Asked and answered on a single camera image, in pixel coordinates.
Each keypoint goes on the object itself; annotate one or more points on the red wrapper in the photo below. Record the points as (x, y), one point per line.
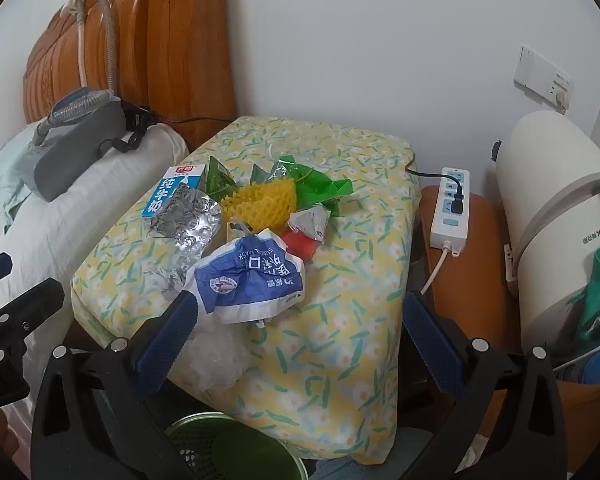
(302, 245)

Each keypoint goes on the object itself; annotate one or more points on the silver foil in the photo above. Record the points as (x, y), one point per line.
(187, 225)

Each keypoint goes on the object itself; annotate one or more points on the green triangular packet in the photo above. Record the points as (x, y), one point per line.
(260, 175)
(214, 175)

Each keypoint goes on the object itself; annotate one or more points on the light blue pillowcase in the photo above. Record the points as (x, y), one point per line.
(7, 170)

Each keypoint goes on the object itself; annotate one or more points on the white power strip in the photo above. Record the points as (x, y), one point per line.
(442, 225)

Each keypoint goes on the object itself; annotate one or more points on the carved wooden headboard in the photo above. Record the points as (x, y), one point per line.
(179, 35)

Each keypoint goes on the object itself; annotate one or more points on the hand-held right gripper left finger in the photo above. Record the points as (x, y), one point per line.
(167, 332)

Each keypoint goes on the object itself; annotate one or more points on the yellow floral cloth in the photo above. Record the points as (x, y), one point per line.
(330, 310)

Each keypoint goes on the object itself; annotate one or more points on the green perforated waste basket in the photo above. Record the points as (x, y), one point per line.
(250, 455)

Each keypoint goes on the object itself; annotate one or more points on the beige tube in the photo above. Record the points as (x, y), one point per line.
(82, 50)

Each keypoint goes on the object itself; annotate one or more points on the brown wooden nightstand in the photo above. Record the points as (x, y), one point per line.
(475, 280)

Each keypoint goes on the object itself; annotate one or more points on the yellow foam fruit net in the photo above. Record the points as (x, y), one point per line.
(260, 205)

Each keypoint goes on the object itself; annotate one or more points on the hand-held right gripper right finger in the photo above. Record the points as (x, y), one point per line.
(432, 345)

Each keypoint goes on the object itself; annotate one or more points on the small silver packet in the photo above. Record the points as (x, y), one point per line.
(310, 222)

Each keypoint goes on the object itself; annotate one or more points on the grey breathing machine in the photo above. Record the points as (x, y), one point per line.
(74, 145)

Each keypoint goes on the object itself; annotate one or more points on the blue white milk carton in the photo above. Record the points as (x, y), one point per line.
(164, 195)

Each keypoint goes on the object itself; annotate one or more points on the white cylindrical appliance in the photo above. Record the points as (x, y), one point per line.
(545, 210)

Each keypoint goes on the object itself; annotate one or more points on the green plastic wrapper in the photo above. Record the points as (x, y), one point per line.
(320, 187)

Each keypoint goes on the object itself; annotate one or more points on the clear plastic bag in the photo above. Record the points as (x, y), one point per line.
(214, 355)

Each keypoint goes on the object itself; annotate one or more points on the blue white mask packaging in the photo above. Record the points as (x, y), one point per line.
(250, 280)

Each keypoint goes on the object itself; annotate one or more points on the white wall socket panel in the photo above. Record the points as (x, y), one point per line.
(535, 70)

